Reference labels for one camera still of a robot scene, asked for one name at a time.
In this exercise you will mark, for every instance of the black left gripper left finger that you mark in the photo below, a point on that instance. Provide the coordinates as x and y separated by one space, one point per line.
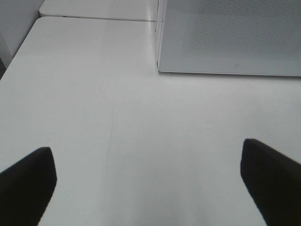
26 188

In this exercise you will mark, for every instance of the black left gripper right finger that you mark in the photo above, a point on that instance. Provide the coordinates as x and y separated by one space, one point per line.
273 180

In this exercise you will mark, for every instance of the white microwave door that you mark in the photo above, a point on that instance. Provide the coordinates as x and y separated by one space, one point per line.
256 37

